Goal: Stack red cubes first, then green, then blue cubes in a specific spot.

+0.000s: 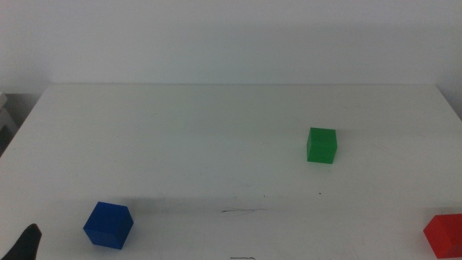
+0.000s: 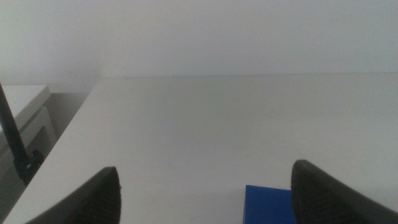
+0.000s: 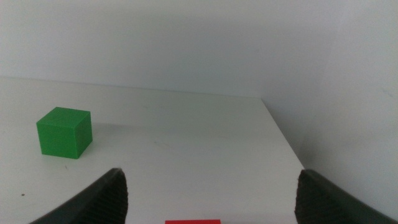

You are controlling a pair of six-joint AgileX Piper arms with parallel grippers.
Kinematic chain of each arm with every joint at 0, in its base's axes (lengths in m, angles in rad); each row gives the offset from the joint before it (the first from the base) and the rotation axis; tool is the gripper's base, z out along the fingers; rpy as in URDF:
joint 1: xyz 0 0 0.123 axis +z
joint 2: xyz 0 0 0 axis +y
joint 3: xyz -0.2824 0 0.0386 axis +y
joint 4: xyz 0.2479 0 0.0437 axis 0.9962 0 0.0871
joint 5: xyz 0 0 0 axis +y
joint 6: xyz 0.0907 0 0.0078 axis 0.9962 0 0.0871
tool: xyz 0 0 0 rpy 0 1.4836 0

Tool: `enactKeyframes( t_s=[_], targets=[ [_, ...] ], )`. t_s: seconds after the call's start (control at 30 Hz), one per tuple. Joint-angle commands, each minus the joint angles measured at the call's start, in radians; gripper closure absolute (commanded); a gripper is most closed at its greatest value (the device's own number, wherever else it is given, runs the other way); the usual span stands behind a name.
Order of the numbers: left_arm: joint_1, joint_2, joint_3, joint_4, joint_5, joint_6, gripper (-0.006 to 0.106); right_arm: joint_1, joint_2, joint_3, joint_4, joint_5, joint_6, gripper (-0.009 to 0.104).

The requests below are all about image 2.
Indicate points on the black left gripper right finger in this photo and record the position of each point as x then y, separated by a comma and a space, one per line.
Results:
323, 199

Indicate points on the white side furniture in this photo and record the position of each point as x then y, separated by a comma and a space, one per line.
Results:
25, 99

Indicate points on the black pole with clamp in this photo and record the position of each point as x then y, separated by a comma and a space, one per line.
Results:
12, 133

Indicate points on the blue cube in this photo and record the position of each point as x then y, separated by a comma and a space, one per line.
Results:
264, 205

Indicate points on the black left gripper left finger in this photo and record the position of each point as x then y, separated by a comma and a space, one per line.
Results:
96, 202

